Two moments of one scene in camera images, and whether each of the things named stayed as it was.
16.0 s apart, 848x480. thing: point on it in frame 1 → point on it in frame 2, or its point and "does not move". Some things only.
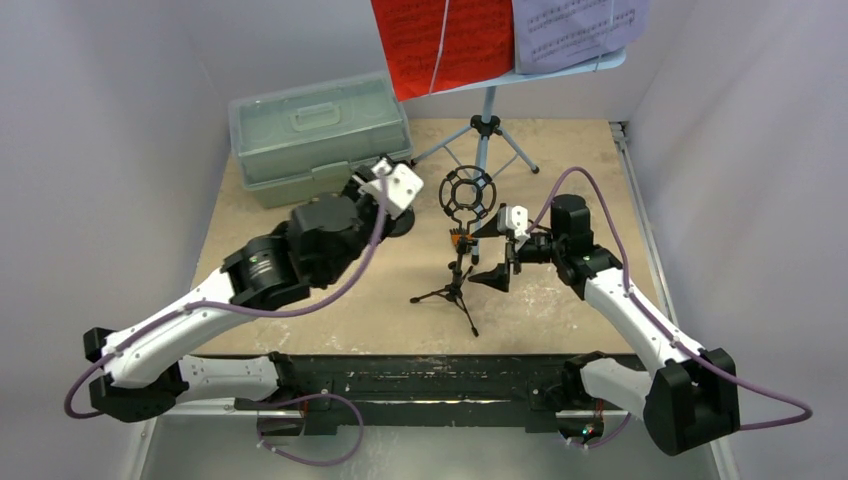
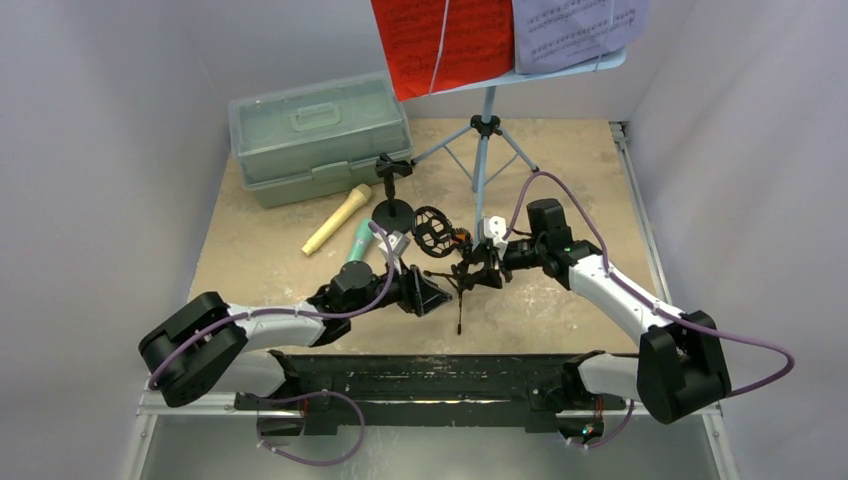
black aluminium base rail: x=343 y=393 does not move
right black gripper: x=512 y=250 does not move
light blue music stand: x=487 y=124 does not move
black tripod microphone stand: x=466 y=194 → x=434 y=235
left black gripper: x=352 y=188 → x=411 y=285
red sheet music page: x=435 y=45 does not move
